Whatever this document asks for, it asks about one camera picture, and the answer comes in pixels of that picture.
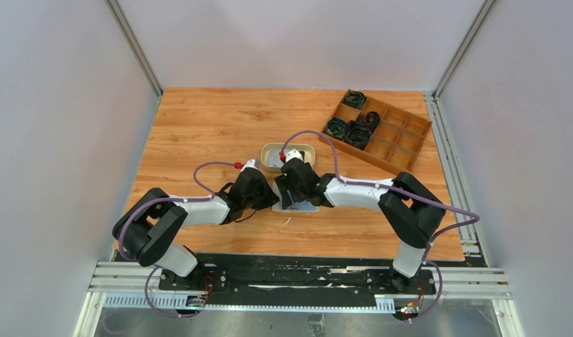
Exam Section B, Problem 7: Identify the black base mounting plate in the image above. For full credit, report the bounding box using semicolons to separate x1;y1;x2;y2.
155;253;437;308

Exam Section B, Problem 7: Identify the black coiled belt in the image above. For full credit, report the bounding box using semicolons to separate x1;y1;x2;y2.
363;111;381;131
342;91;367;110

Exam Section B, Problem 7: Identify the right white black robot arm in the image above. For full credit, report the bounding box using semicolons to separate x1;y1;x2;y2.
274;159;446;293

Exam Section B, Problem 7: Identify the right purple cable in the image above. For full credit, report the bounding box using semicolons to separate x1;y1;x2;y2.
277;130;481;321

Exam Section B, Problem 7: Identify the dark coiled belt front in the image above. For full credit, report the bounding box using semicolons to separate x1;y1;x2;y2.
343;120;373;150

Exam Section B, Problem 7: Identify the beige oval tray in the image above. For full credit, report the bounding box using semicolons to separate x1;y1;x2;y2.
261;143;316;173

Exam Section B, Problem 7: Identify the black coiled belt top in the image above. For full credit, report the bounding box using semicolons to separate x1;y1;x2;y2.
342;91;367;110

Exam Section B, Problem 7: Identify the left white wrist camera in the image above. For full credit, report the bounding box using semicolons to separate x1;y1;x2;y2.
241;158;260;171

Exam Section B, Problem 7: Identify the aluminium front rail frame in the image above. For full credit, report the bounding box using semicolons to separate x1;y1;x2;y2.
74;256;525;336

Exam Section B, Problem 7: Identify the black coiled belt middle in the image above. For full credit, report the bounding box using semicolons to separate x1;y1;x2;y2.
363;111;381;131

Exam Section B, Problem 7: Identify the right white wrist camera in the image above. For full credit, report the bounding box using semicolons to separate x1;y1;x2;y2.
284;149;305;163

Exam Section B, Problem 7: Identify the white leather card holder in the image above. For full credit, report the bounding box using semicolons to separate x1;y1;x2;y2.
272;182;320;213

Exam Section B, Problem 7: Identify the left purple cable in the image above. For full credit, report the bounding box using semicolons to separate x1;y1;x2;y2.
117;161;243;319

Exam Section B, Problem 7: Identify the left corner aluminium post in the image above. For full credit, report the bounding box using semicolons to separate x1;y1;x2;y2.
104;0;164;99

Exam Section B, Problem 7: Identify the corner aluminium post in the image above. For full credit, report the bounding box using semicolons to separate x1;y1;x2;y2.
433;0;498;100
104;0;164;99

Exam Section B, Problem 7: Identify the right corner aluminium post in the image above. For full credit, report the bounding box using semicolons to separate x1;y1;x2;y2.
433;0;498;100

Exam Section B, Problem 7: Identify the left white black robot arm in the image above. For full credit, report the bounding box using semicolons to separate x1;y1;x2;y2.
112;166;279;290

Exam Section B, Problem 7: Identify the blue coiled belt left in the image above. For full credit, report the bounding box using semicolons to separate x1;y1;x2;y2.
324;117;346;140

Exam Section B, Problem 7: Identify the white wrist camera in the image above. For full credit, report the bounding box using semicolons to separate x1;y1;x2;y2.
241;158;260;171
284;149;305;163

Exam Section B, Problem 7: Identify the purple cable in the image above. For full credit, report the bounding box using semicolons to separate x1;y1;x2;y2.
277;130;481;321
117;161;243;319

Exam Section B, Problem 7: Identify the brown wooden compartment box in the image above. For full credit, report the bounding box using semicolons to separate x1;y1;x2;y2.
322;90;432;175

